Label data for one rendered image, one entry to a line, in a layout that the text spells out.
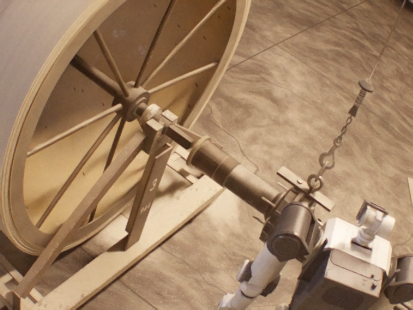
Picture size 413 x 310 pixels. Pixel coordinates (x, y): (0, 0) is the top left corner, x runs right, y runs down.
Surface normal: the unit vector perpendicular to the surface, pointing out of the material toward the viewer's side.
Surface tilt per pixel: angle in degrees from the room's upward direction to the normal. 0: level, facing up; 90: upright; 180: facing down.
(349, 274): 0
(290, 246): 90
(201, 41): 88
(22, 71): 59
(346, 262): 0
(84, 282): 0
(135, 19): 82
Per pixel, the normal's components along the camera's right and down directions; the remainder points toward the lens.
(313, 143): 0.32, -0.73
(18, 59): -0.29, -0.04
